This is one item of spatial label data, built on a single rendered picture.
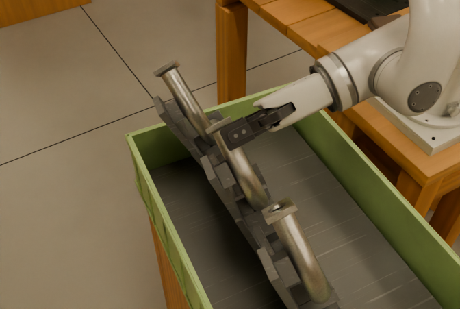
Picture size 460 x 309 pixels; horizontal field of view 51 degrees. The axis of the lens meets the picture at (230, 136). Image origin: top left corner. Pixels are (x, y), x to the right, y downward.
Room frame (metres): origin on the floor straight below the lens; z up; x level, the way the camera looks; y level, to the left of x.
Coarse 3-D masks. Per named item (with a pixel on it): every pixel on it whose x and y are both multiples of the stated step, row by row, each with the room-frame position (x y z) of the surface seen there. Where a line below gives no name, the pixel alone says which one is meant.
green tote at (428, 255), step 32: (256, 96) 0.84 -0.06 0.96; (160, 128) 0.73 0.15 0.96; (320, 128) 0.77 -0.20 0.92; (160, 160) 0.73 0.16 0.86; (352, 160) 0.67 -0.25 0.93; (352, 192) 0.65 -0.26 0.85; (384, 192) 0.58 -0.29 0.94; (160, 224) 0.55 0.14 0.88; (384, 224) 0.55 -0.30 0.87; (416, 224) 0.50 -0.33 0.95; (416, 256) 0.47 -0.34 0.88; (448, 256) 0.43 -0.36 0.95; (192, 288) 0.39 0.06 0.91; (448, 288) 0.40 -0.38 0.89
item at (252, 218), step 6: (234, 186) 0.57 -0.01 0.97; (264, 186) 0.58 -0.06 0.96; (240, 192) 0.56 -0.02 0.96; (240, 198) 0.49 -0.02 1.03; (240, 204) 0.48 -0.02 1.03; (246, 204) 0.48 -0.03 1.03; (270, 204) 0.48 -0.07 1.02; (240, 210) 0.48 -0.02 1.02; (246, 210) 0.48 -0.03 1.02; (252, 210) 0.48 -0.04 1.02; (246, 216) 0.47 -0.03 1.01; (252, 216) 0.47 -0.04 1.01; (258, 216) 0.47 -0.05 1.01; (246, 222) 0.46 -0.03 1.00; (252, 222) 0.46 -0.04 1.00; (258, 222) 0.46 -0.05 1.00
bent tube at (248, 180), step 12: (228, 120) 0.49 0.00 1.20; (216, 132) 0.49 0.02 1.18; (228, 156) 0.47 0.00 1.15; (240, 156) 0.47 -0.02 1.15; (240, 168) 0.46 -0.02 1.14; (252, 168) 0.47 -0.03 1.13; (240, 180) 0.45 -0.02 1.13; (252, 180) 0.45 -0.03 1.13; (252, 192) 0.44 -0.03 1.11; (264, 192) 0.46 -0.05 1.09; (252, 204) 0.44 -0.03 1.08; (264, 204) 0.45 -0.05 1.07
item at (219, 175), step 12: (204, 156) 0.47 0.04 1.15; (204, 168) 0.45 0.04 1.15; (216, 168) 0.46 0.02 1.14; (228, 168) 0.46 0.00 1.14; (216, 180) 0.43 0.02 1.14; (228, 180) 0.45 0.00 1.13; (216, 192) 0.43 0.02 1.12; (228, 192) 0.47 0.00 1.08; (228, 204) 0.44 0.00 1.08; (240, 216) 0.45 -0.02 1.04; (240, 228) 0.44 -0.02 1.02; (252, 228) 0.50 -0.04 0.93; (264, 228) 0.51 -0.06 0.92; (252, 240) 0.45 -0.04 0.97
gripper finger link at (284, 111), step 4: (288, 104) 0.49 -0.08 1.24; (292, 104) 0.50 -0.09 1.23; (280, 108) 0.48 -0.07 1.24; (284, 108) 0.47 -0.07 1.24; (288, 108) 0.48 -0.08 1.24; (292, 108) 0.49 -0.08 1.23; (272, 112) 0.47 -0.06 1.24; (276, 112) 0.46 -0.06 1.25; (280, 112) 0.46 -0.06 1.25; (284, 112) 0.47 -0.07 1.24; (288, 112) 0.47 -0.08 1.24; (268, 116) 0.46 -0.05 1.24; (272, 116) 0.46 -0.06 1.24; (276, 116) 0.46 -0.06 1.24; (280, 116) 0.46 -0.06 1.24; (284, 116) 0.46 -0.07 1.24; (260, 120) 0.46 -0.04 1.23; (264, 120) 0.46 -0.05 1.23; (268, 120) 0.46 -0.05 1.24; (272, 120) 0.46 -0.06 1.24; (276, 120) 0.46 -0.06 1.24; (264, 124) 0.46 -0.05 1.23
